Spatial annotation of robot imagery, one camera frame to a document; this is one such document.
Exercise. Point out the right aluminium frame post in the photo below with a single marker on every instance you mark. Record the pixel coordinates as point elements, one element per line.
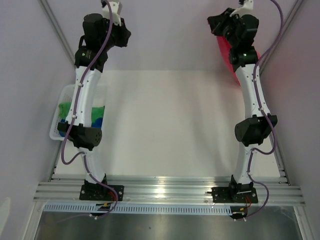
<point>286,25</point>

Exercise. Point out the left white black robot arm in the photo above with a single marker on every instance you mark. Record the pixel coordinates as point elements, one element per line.
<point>101,33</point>

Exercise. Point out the green microfiber towel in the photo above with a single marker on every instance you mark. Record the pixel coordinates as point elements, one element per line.
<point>64,108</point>

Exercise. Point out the white slotted cable duct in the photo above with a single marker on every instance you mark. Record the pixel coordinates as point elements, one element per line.
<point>130,208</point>

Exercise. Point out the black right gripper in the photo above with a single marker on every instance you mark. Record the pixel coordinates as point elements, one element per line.
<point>216,22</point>

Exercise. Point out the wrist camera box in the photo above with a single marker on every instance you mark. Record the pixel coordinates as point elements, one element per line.
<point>245,7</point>
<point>111,10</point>

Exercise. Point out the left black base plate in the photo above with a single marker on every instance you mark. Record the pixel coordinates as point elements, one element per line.
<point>96,192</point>

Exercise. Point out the white plastic basket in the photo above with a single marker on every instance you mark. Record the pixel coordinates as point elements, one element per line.
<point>66,95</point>

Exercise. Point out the pink microfiber towel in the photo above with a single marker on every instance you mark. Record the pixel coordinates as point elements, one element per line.
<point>226,55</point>

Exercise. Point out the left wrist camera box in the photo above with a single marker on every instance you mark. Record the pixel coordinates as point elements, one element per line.
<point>111,10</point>

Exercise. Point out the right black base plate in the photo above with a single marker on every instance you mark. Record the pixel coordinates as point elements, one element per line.
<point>227,195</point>

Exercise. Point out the left aluminium frame post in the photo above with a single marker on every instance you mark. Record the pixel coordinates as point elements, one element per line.
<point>53,21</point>

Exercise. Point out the aluminium extrusion rail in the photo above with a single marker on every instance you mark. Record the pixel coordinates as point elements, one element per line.
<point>167,190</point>

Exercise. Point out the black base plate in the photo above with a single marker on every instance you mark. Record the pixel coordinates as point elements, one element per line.
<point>96,192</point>
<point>227,195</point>

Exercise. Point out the blue microfiber towel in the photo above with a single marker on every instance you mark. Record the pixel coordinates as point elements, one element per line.
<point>96,122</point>

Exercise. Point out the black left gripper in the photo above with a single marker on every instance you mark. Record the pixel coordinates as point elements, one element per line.
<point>124,34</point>

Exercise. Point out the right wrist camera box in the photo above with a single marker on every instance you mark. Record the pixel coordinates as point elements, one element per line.
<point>245,7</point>

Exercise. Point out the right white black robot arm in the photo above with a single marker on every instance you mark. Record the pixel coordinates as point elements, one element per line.
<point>257,125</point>

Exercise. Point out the aluminium frame post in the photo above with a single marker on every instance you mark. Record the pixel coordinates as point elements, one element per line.
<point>286,25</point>
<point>53,21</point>

